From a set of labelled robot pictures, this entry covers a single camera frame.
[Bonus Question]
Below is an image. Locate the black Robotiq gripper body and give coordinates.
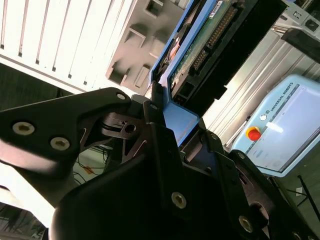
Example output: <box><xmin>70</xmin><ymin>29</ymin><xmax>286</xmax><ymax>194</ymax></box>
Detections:
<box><xmin>48</xmin><ymin>153</ymin><xmax>242</xmax><ymax>240</ymax></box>

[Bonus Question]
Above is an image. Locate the hard disk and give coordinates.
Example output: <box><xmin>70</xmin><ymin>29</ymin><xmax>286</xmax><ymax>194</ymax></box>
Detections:
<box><xmin>149</xmin><ymin>0</ymin><xmax>288</xmax><ymax>147</ymax></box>

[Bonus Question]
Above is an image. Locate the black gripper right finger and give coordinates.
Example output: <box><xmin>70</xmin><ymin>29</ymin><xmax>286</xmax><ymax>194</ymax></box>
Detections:
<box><xmin>198</xmin><ymin>121</ymin><xmax>320</xmax><ymax>240</ymax></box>

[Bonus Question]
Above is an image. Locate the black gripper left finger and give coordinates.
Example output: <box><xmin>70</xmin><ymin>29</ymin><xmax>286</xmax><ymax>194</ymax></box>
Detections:
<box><xmin>0</xmin><ymin>82</ymin><xmax>191</xmax><ymax>214</ymax></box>

